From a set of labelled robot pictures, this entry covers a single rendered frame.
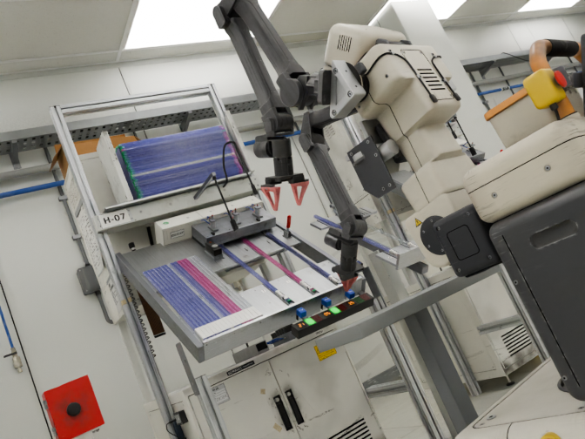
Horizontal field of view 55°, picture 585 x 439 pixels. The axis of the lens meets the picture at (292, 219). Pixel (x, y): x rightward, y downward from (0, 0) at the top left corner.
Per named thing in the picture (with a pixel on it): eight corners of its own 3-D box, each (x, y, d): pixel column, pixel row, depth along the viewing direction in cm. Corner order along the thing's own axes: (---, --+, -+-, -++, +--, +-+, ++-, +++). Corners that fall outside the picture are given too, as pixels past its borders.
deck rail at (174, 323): (205, 361, 177) (204, 345, 174) (198, 363, 176) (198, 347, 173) (121, 265, 228) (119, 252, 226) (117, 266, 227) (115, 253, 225)
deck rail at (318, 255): (365, 292, 213) (366, 278, 210) (360, 293, 212) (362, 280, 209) (262, 222, 265) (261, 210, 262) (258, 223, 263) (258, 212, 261)
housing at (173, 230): (263, 228, 261) (263, 200, 255) (164, 259, 235) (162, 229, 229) (253, 222, 267) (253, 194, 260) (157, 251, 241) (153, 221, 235)
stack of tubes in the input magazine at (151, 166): (245, 172, 258) (223, 122, 263) (139, 199, 231) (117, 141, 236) (235, 184, 269) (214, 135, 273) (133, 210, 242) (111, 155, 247)
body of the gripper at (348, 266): (330, 272, 200) (332, 253, 197) (352, 263, 205) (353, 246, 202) (342, 280, 195) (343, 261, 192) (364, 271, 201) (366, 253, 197)
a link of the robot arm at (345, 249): (350, 244, 191) (361, 239, 194) (335, 237, 195) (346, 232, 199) (349, 262, 194) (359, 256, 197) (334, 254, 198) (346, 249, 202)
